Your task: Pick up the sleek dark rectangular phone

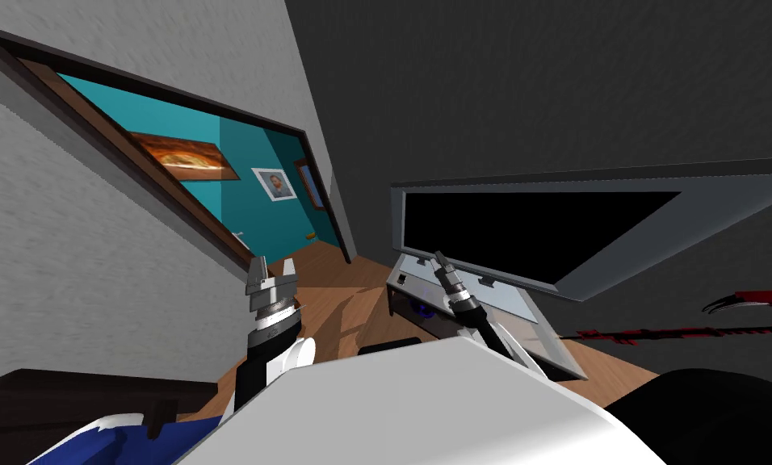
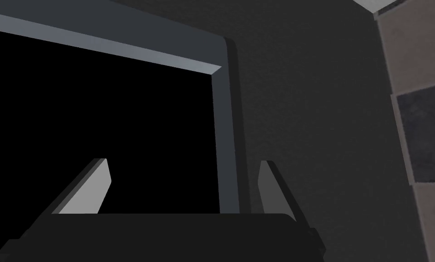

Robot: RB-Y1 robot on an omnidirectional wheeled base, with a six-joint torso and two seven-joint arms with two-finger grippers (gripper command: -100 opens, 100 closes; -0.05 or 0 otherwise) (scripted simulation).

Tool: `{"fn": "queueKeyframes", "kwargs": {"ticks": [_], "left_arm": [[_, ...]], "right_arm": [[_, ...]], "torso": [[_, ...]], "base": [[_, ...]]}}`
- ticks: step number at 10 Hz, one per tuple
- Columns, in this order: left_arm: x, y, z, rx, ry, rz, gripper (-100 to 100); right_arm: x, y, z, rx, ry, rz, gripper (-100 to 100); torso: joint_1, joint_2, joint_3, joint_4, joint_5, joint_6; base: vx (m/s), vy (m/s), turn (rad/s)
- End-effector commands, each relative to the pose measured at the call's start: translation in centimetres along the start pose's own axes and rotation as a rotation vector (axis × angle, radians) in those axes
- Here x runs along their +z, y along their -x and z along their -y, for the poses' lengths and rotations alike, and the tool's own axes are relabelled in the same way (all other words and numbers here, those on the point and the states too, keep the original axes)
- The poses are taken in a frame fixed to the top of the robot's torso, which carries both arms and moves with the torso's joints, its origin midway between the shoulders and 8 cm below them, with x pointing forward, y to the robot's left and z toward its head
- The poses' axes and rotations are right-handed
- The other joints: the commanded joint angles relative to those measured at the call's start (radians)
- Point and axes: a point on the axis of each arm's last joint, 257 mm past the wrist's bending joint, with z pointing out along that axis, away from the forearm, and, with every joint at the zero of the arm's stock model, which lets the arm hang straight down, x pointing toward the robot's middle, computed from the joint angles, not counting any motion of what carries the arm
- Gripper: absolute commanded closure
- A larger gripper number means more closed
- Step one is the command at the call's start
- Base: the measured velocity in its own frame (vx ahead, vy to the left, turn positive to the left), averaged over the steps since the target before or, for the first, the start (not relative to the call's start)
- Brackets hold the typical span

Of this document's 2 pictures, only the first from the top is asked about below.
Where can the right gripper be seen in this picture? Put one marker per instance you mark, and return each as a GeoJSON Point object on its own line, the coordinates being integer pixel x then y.
{"type": "Point", "coordinates": [445, 275]}

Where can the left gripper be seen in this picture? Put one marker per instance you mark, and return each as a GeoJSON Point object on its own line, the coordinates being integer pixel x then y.
{"type": "Point", "coordinates": [271, 292]}

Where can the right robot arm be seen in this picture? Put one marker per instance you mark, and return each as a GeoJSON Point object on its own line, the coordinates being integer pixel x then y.
{"type": "Point", "coordinates": [702, 420]}

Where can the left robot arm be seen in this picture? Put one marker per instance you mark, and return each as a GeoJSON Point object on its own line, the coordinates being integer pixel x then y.
{"type": "Point", "coordinates": [263, 361]}

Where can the white framed portrait picture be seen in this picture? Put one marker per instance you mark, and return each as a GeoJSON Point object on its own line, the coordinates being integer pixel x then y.
{"type": "Point", "coordinates": [274, 185]}

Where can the grey glass television stand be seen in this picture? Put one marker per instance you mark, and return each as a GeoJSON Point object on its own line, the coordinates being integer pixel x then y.
{"type": "Point", "coordinates": [521, 316]}

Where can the brown framed picture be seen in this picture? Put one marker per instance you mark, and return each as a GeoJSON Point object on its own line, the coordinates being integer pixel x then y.
{"type": "Point", "coordinates": [310, 185]}

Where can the grey framed television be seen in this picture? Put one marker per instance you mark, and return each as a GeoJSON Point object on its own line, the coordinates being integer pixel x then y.
{"type": "Point", "coordinates": [528, 232]}

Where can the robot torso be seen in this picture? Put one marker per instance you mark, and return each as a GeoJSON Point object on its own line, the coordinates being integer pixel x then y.
{"type": "Point", "coordinates": [425, 413]}

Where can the orange landscape painting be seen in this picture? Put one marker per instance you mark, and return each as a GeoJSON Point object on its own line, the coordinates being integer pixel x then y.
{"type": "Point", "coordinates": [186, 157]}

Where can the blue and white rounded shape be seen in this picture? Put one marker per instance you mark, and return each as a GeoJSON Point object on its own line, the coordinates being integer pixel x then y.
{"type": "Point", "coordinates": [114, 442]}

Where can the dark brown cabinet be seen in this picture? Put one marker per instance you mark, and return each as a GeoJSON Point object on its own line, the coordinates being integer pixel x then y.
{"type": "Point", "coordinates": [69, 394]}

